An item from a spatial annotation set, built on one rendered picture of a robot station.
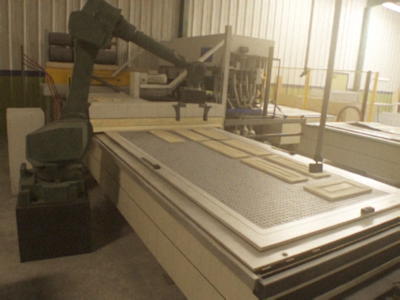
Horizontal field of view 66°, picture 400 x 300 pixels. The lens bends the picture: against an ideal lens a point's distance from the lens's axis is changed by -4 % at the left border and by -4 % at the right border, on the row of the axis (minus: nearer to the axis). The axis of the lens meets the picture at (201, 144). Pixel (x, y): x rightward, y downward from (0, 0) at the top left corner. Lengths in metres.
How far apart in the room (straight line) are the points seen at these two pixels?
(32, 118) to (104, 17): 1.92
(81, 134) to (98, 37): 0.80
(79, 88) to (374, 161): 4.54
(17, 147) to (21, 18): 4.39
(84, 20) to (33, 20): 5.52
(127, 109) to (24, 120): 1.26
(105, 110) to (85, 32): 1.52
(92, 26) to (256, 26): 8.40
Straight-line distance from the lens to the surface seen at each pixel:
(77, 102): 3.14
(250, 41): 6.36
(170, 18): 9.19
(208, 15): 9.80
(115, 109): 4.16
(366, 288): 2.21
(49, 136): 2.81
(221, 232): 1.75
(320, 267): 1.73
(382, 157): 5.72
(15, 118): 4.38
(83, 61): 3.16
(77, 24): 2.82
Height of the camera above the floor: 1.66
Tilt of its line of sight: 13 degrees down
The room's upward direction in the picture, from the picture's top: 4 degrees clockwise
